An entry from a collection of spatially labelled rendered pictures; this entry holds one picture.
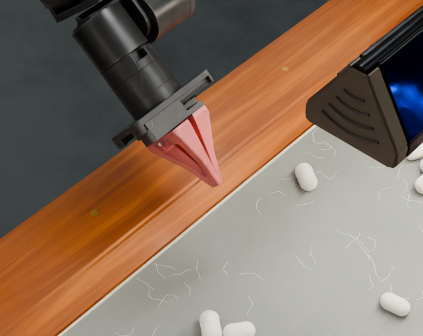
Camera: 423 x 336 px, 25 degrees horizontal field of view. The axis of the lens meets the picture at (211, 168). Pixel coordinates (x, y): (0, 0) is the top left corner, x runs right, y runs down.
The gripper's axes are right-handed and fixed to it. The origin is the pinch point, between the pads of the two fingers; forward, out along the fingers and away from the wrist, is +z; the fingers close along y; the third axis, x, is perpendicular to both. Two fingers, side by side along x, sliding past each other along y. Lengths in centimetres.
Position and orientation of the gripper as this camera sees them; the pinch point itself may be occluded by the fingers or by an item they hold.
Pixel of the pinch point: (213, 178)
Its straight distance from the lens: 96.6
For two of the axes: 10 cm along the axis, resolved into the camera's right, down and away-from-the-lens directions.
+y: 6.6, -5.5, 5.0
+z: 5.9, 8.0, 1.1
